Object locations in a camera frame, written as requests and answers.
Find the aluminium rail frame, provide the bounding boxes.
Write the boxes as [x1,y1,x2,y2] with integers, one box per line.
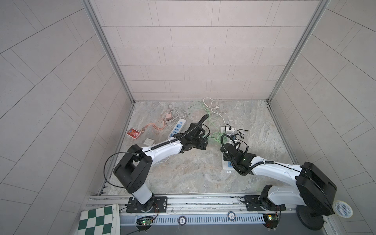
[85,192,338,227]

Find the left circuit board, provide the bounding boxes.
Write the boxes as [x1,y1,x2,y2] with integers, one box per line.
[135,216,154,231]

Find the small blue socket power strip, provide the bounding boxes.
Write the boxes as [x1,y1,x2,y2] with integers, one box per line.
[168,118,186,140]

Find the white power strip cord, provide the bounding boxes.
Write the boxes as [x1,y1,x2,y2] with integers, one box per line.
[202,96,236,130]

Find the red card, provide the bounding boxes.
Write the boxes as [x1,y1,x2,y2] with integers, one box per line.
[126,128,141,140]

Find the pink charger with cable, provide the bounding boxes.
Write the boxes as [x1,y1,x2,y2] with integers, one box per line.
[141,104,174,135]

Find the white round mesh disc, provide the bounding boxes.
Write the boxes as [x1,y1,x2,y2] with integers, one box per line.
[332,200,353,218]

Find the circuit board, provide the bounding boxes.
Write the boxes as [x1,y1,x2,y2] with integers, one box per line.
[262,213,280,229]
[135,216,154,231]

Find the long colourful socket power strip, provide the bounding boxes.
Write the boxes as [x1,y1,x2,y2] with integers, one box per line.
[219,125,235,173]

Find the right circuit board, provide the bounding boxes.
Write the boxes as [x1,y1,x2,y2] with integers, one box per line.
[262,213,280,229]

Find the black round stand base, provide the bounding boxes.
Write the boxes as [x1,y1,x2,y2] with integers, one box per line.
[296,204,334,231]

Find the white charger with black cable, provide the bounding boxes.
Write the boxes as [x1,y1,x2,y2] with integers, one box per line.
[224,124,249,139]

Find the green cable bundle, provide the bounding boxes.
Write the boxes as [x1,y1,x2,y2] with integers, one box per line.
[189,101,228,145]

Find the white flat charger with cable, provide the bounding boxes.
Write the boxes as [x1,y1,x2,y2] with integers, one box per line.
[144,138,155,146]

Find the green white checkerboard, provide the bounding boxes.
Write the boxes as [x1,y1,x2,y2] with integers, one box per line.
[76,204,120,235]

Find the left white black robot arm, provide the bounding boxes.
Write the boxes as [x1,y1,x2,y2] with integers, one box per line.
[113,114,210,212]

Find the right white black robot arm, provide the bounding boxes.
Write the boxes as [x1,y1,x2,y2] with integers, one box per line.
[220,135,337,216]

